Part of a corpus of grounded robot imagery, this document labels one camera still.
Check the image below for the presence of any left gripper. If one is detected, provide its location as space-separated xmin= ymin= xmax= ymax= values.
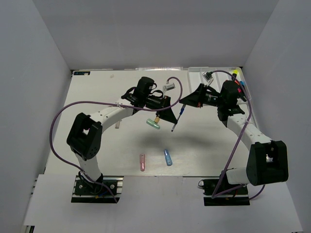
xmin=143 ymin=94 xmax=177 ymax=123

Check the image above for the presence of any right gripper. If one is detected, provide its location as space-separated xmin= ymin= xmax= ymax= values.
xmin=179 ymin=84 xmax=225 ymax=108

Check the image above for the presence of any blue pen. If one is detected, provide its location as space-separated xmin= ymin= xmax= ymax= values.
xmin=171 ymin=104 xmax=186 ymax=132

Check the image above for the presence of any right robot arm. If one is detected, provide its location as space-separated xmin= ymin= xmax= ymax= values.
xmin=179 ymin=81 xmax=289 ymax=194

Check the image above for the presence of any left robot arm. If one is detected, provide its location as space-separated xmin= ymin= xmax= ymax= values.
xmin=67 ymin=77 xmax=177 ymax=194

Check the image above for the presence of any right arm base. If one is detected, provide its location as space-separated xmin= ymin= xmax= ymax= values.
xmin=198 ymin=179 xmax=250 ymax=207

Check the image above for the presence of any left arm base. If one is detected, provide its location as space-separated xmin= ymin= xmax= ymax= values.
xmin=71 ymin=174 xmax=123 ymax=203

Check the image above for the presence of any green stapler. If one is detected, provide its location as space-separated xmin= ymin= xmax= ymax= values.
xmin=146 ymin=118 xmax=160 ymax=130

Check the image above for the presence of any white divided tray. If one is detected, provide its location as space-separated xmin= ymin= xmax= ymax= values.
xmin=188 ymin=67 xmax=251 ymax=100

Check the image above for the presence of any beige eraser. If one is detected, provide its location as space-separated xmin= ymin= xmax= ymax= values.
xmin=115 ymin=121 xmax=121 ymax=129

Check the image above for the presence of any pink stapler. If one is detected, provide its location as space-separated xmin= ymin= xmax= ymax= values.
xmin=139 ymin=154 xmax=146 ymax=172

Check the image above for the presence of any blue stapler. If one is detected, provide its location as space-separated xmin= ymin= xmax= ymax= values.
xmin=164 ymin=149 xmax=173 ymax=166

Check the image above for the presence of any blue label sticker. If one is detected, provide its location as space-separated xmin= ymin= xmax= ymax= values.
xmin=73 ymin=71 xmax=90 ymax=76

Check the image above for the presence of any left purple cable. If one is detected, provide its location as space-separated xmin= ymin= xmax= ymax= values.
xmin=50 ymin=76 xmax=184 ymax=203

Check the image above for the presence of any purple cable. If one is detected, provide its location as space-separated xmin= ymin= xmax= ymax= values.
xmin=211 ymin=70 xmax=266 ymax=201
xmin=50 ymin=76 xmax=184 ymax=203

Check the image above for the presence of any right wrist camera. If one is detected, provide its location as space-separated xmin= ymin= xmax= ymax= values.
xmin=202 ymin=71 xmax=214 ymax=86

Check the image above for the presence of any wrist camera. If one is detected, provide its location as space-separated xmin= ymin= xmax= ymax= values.
xmin=163 ymin=83 xmax=175 ymax=93
xmin=202 ymin=71 xmax=214 ymax=86

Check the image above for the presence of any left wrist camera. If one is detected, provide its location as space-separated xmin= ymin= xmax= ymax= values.
xmin=163 ymin=83 xmax=175 ymax=93

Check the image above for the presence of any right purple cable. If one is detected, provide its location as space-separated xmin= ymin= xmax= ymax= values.
xmin=211 ymin=70 xmax=266 ymax=201

